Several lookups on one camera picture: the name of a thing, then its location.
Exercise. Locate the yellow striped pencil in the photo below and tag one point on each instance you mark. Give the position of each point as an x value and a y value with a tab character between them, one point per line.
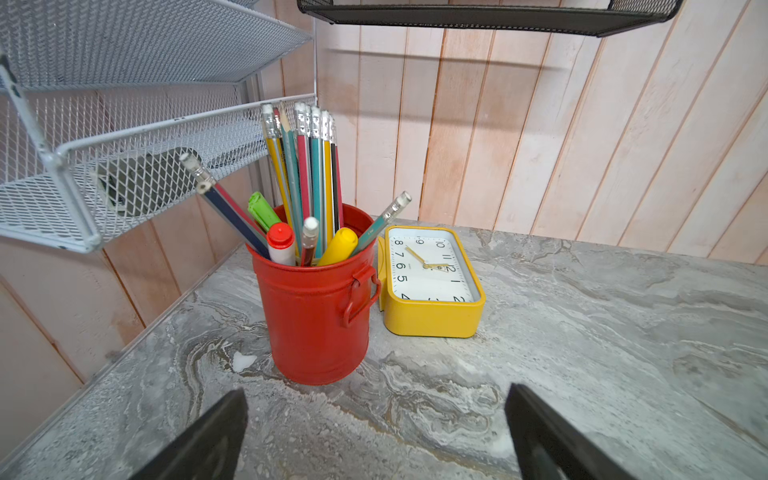
274	147

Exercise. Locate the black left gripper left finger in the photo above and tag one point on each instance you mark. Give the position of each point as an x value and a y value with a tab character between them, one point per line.
209	448

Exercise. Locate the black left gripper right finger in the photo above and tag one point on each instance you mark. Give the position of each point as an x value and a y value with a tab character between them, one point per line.
548	447

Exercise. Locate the teal pencil leaning right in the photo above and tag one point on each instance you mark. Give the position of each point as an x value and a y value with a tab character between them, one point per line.
385	218

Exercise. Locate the green highlighter marker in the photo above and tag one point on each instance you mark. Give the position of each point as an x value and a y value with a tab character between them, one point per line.
262	212

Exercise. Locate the black wire mesh basket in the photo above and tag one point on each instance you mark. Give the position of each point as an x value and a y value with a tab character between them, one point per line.
617	17

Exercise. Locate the red capped white marker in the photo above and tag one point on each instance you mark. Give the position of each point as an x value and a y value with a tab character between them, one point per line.
282	244

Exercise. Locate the red metal pencil cup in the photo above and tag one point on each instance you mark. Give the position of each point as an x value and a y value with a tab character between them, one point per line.
318	317

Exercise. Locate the yellow highlighter marker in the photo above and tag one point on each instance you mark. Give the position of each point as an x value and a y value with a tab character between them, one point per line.
340	248

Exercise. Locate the yellow desk clock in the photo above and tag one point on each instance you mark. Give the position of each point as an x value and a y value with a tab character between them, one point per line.
429	287

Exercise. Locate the navy red striped pencil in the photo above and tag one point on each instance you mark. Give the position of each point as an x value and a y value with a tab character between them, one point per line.
219	199

